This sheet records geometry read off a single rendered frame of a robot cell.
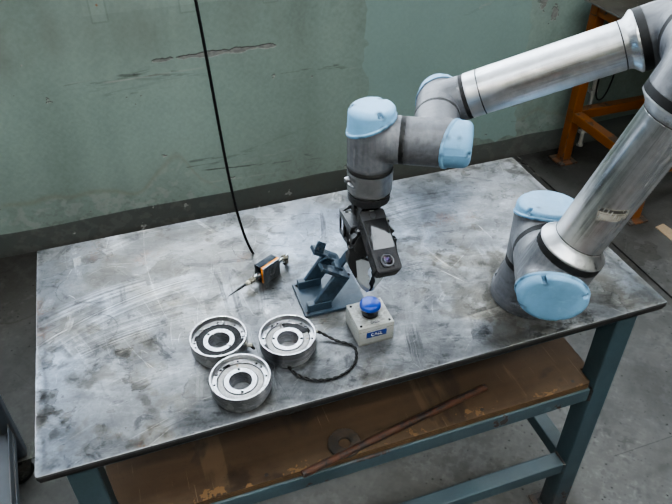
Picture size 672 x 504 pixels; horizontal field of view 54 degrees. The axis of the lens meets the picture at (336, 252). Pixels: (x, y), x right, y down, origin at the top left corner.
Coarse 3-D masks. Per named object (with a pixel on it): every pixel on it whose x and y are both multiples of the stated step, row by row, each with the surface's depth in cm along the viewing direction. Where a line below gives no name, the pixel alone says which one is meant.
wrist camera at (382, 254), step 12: (360, 216) 110; (372, 216) 110; (384, 216) 110; (360, 228) 110; (372, 228) 109; (384, 228) 109; (372, 240) 108; (384, 240) 109; (372, 252) 107; (384, 252) 108; (396, 252) 108; (372, 264) 108; (384, 264) 107; (396, 264) 107; (384, 276) 108
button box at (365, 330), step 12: (348, 312) 126; (360, 312) 125; (384, 312) 125; (348, 324) 128; (360, 324) 123; (372, 324) 123; (384, 324) 123; (360, 336) 123; (372, 336) 124; (384, 336) 125
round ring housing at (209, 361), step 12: (204, 324) 125; (216, 324) 125; (228, 324) 125; (240, 324) 124; (192, 336) 122; (216, 336) 124; (228, 336) 123; (192, 348) 119; (216, 348) 120; (240, 348) 119; (204, 360) 118; (216, 360) 118
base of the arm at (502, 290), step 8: (504, 264) 131; (512, 264) 128; (496, 272) 137; (504, 272) 131; (512, 272) 128; (496, 280) 133; (504, 280) 131; (512, 280) 129; (496, 288) 133; (504, 288) 131; (512, 288) 129; (496, 296) 133; (504, 296) 131; (512, 296) 129; (504, 304) 131; (512, 304) 130; (512, 312) 131; (520, 312) 130
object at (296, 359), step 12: (264, 324) 123; (276, 324) 125; (300, 324) 125; (312, 324) 123; (264, 336) 123; (276, 336) 123; (288, 336) 125; (300, 336) 123; (312, 336) 123; (264, 348) 119; (276, 348) 121; (288, 348) 120; (312, 348) 120; (276, 360) 119; (288, 360) 118; (300, 360) 119
